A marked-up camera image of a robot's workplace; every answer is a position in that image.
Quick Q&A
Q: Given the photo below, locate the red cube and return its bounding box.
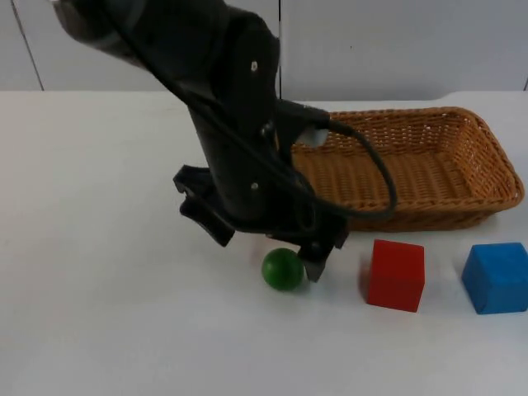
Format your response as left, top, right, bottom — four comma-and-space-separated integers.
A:
365, 238, 427, 314

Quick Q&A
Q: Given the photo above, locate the blue cube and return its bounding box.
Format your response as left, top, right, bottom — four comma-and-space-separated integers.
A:
460, 242, 528, 316

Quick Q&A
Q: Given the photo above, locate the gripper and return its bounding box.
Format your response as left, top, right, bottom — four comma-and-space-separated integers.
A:
172, 163, 349, 284

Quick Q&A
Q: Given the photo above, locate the pale brown wicker basket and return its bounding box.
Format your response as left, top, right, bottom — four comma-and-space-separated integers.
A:
288, 106, 526, 233

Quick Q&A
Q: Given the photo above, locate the green ball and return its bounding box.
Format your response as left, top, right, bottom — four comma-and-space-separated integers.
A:
261, 247, 306, 293

